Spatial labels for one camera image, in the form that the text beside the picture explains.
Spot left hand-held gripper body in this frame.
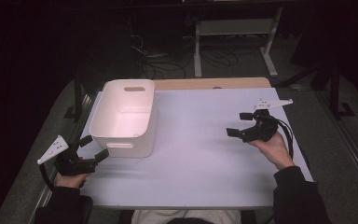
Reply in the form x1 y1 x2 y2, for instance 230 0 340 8
36 134 98 177

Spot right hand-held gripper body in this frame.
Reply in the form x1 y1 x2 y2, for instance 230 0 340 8
238 98 294 144

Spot white plastic storage bin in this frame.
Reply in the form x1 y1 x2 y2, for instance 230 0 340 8
89 78 158 159

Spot person's left hand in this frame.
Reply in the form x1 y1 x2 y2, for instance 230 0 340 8
53 172 91 190

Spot person's right hand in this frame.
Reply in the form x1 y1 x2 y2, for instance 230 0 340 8
247 130 296 172

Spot white table cover board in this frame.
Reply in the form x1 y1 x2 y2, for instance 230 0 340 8
77 87 314 210

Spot black metal stand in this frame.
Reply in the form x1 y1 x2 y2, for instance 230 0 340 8
275 58 357 121
62 67 91 121

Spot person's lap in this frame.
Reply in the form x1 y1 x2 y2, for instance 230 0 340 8
130 208 242 224

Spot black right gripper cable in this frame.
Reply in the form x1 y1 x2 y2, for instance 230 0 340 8
275 119 295 161

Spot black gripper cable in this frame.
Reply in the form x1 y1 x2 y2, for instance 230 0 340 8
275 119 295 161
38 163 56 192

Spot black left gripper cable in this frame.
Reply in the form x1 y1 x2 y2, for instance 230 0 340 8
38 163 56 192

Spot white metal desk frame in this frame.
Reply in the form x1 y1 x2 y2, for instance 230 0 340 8
193 7 284 78

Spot tangled black floor cables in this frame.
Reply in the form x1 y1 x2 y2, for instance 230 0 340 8
126 15 188 80

